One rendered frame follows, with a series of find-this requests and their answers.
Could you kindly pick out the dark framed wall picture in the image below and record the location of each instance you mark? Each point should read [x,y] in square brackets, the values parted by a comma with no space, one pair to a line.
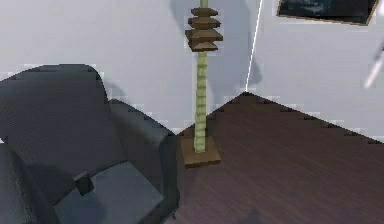
[326,8]

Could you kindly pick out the green bamboo floor lamp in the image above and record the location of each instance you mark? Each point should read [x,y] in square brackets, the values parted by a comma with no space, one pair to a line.
[201,100]

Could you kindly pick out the small black remote control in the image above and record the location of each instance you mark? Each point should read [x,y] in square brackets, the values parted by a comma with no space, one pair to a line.
[84,183]

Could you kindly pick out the dark grey armchair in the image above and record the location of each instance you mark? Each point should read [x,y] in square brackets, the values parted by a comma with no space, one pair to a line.
[66,133]

